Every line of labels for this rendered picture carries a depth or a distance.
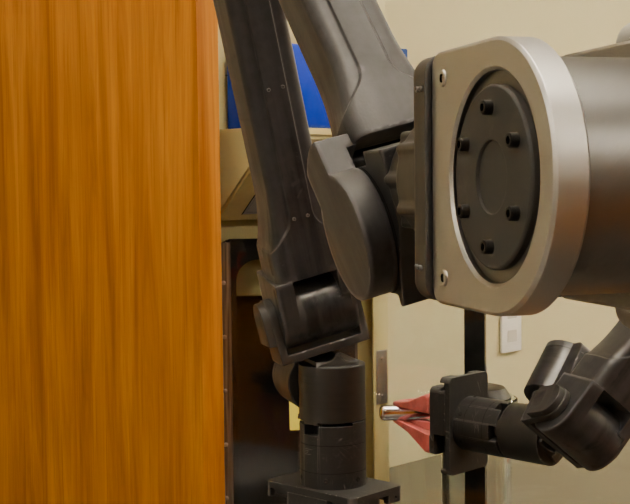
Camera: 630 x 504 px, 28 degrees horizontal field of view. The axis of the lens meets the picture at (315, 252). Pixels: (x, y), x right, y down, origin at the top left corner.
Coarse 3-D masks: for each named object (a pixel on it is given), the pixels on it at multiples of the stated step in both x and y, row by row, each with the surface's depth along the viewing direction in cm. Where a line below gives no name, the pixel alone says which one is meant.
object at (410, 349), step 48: (240, 240) 139; (240, 288) 139; (240, 336) 140; (384, 336) 141; (432, 336) 141; (480, 336) 142; (240, 384) 140; (384, 384) 141; (432, 384) 142; (240, 432) 140; (288, 432) 141; (384, 432) 141; (240, 480) 140; (384, 480) 142; (432, 480) 142; (480, 480) 143
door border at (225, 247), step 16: (224, 256) 139; (224, 272) 139; (224, 288) 139; (224, 304) 139; (224, 320) 139; (224, 336) 139; (224, 352) 140; (224, 368) 140; (224, 384) 140; (224, 400) 140; (224, 416) 140; (224, 432) 140; (224, 448) 140; (224, 464) 140
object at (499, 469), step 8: (512, 400) 163; (488, 456) 162; (496, 456) 162; (488, 464) 162; (496, 464) 162; (504, 464) 163; (488, 472) 162; (496, 472) 162; (504, 472) 163; (488, 480) 162; (496, 480) 163; (504, 480) 163; (488, 488) 162; (496, 488) 163; (504, 488) 163; (488, 496) 162; (496, 496) 163; (504, 496) 163
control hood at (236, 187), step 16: (240, 128) 134; (320, 128) 137; (224, 144) 136; (240, 144) 134; (224, 160) 136; (240, 160) 134; (224, 176) 136; (240, 176) 134; (224, 192) 136; (240, 192) 136; (224, 208) 137; (240, 208) 138
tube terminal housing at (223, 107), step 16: (384, 0) 161; (384, 16) 161; (224, 64) 141; (224, 80) 141; (224, 96) 141; (224, 112) 141; (224, 128) 141; (224, 224) 142; (240, 224) 144; (256, 224) 145
